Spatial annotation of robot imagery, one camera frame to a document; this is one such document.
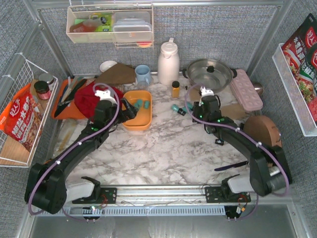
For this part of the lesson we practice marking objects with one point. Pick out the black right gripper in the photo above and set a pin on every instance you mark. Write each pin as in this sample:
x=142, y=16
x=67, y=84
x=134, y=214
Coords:
x=197, y=112

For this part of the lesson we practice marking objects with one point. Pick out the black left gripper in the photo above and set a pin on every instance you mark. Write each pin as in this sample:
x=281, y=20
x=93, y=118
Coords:
x=126, y=110

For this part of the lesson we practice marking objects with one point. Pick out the teal coffee capsule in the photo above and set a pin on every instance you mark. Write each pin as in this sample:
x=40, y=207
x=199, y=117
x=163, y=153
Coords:
x=175, y=108
x=189, y=105
x=139, y=103
x=146, y=104

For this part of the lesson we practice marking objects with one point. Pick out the black lid coffee capsule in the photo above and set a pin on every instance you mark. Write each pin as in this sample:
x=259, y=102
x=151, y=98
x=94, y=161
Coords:
x=181, y=112

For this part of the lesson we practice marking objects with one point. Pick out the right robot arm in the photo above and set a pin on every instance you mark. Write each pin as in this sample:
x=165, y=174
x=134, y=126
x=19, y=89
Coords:
x=269, y=171

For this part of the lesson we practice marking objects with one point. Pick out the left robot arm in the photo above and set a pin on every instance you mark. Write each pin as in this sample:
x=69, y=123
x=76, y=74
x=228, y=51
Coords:
x=46, y=187

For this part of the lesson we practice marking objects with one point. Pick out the orange storage basket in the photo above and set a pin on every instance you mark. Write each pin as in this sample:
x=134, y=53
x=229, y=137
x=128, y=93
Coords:
x=143, y=118

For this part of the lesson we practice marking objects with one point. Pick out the brown cork mat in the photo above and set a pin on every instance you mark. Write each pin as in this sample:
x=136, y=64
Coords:
x=193, y=94
x=233, y=111

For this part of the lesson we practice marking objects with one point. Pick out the clear small glass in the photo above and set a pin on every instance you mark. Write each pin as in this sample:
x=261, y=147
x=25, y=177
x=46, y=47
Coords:
x=142, y=85

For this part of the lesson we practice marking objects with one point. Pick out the brown olive cloth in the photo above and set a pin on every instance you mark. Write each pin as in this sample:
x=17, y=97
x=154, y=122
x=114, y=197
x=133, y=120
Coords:
x=118, y=74

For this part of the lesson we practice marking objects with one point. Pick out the light blue mug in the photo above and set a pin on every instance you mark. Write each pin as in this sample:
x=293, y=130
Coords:
x=143, y=74

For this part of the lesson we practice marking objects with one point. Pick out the orange juice bottle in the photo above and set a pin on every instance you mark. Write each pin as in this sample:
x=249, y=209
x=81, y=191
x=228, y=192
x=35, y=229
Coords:
x=175, y=89

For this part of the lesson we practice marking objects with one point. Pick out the red cloth hat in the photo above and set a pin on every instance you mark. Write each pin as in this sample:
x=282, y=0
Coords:
x=86, y=100

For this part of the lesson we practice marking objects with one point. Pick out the white small bowl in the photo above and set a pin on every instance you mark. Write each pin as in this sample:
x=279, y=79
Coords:
x=107, y=65

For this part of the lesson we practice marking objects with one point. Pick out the stainless steel pot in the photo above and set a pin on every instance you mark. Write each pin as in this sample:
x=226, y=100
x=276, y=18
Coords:
x=211, y=73

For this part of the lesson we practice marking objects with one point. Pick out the black blade kitchen knife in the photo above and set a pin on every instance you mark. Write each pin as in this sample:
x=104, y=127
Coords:
x=62, y=105

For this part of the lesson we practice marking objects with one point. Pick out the pink egg tray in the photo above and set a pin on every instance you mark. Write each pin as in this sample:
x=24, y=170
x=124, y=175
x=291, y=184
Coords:
x=244, y=91

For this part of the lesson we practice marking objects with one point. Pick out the white thermos jug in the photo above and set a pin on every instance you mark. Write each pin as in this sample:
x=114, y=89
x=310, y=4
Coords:
x=168, y=63

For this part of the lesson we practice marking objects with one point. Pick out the round wooden board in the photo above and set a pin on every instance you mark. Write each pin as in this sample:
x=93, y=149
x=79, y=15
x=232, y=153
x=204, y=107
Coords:
x=263, y=129

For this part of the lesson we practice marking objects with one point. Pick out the silver metal cup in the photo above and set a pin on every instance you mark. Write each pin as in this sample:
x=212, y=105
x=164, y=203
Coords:
x=258, y=88

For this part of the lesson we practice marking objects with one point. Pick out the clear plastic food containers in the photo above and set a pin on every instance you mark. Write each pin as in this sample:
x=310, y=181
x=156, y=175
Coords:
x=132, y=26

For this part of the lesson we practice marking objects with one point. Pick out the silver lid glass jar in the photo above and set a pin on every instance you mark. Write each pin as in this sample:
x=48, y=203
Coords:
x=48, y=78

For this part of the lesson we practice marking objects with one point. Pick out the amber liquid bottle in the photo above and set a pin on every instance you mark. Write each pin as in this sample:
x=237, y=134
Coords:
x=84, y=27

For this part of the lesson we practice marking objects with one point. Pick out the dark lid glass jar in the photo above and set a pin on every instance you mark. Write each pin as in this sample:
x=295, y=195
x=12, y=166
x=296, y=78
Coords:
x=42, y=89

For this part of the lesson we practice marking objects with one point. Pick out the red snack bag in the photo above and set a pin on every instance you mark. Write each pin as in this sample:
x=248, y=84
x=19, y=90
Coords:
x=20, y=120

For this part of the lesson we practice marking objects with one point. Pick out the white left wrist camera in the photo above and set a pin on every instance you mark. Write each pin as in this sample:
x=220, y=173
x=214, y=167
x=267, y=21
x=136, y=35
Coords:
x=106, y=95

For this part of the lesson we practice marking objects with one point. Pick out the cream handle knife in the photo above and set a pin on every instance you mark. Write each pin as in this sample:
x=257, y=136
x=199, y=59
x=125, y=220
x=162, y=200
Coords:
x=71, y=84

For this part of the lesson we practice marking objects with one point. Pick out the cream wall shelf basket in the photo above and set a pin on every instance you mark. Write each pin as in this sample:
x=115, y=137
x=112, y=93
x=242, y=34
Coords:
x=80, y=13

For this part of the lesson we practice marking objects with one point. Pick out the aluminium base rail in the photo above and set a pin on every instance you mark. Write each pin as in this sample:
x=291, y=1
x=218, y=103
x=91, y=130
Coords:
x=154, y=201

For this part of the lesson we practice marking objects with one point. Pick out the white wire wall basket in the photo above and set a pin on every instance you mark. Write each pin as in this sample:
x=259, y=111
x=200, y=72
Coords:
x=12, y=153

